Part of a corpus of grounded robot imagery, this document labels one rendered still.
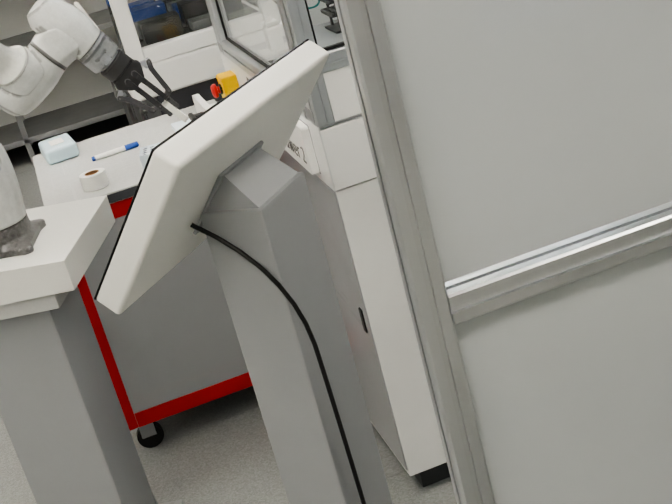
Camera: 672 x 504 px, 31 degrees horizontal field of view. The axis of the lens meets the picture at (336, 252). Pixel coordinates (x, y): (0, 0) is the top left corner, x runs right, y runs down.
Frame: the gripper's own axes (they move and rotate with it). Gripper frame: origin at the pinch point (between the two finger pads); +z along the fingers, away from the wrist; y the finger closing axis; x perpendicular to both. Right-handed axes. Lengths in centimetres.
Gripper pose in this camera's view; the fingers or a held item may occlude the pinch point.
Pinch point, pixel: (175, 111)
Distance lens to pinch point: 298.8
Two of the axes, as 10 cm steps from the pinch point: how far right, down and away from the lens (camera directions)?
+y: 6.2, -7.8, -0.6
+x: -2.9, -3.1, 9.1
